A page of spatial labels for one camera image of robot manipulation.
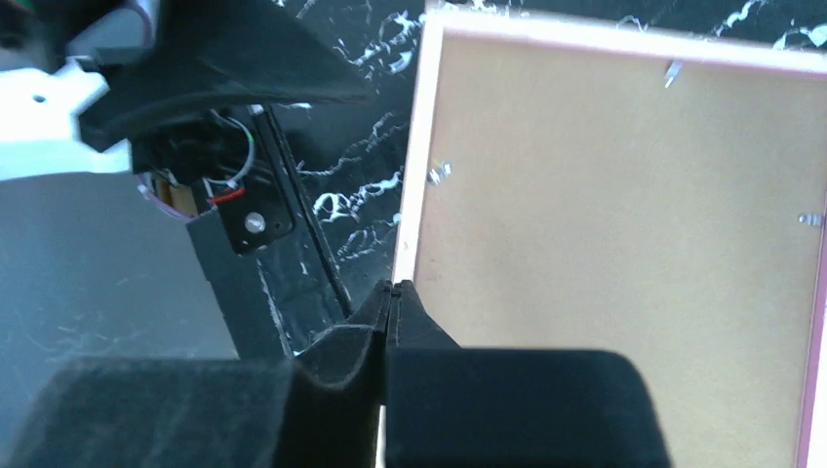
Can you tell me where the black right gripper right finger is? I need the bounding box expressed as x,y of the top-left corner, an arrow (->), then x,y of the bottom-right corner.
383,281 -> 671,467

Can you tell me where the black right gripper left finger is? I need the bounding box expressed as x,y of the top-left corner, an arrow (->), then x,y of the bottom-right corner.
5,282 -> 392,467

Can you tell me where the brown cardboard backing board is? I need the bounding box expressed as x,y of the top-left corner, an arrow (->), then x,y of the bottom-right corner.
393,30 -> 826,467

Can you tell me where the pink wooden picture frame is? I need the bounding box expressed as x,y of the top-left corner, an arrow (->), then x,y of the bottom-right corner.
385,8 -> 826,467

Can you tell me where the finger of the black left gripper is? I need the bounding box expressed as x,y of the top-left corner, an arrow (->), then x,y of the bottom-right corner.
78,1 -> 372,151

